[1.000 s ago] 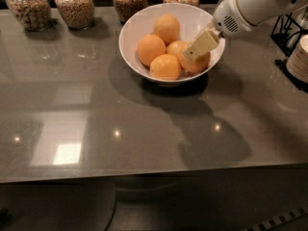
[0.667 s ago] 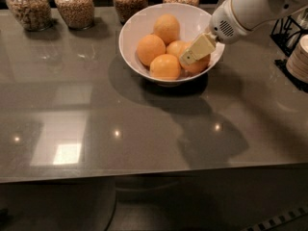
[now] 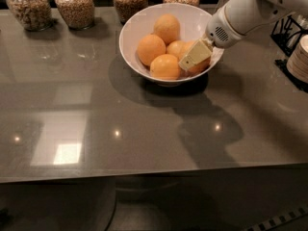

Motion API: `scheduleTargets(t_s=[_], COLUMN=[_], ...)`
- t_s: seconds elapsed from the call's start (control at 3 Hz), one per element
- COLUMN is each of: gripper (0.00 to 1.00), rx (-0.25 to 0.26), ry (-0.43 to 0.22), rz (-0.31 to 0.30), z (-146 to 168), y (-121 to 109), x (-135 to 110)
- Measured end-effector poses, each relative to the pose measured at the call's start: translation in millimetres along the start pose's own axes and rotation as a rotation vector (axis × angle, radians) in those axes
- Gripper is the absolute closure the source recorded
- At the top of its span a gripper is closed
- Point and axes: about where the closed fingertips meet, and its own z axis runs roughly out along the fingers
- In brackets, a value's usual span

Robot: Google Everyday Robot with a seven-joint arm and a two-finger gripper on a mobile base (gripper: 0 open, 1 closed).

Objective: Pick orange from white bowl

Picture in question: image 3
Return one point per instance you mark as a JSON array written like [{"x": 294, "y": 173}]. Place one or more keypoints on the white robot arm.
[{"x": 261, "y": 12}]

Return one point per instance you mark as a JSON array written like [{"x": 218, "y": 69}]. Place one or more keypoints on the white ceramic bowl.
[{"x": 192, "y": 21}]

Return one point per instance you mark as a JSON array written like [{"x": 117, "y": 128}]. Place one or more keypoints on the stack of wooden coasters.
[{"x": 297, "y": 64}]

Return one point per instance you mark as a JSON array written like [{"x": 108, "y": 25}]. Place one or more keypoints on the black wire rack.
[{"x": 287, "y": 33}]

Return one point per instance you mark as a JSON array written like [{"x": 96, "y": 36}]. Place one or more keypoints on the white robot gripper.
[{"x": 220, "y": 29}]

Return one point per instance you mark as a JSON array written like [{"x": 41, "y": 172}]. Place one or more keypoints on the far left glass jar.
[{"x": 33, "y": 15}]

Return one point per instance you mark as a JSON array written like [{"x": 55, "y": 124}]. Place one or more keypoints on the middle small orange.
[{"x": 175, "y": 48}]

